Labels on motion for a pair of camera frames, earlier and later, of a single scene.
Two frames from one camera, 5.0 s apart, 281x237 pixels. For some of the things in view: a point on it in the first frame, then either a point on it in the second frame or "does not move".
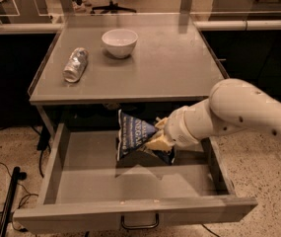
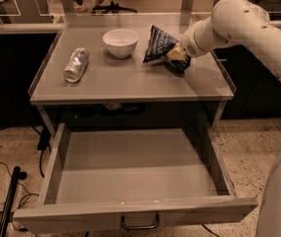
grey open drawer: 87,187 does not move
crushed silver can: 76,65 does not move
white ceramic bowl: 119,41 does not move
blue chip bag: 131,134 -> 158,46
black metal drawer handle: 134,227 does not move
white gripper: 175,127 -> 190,45
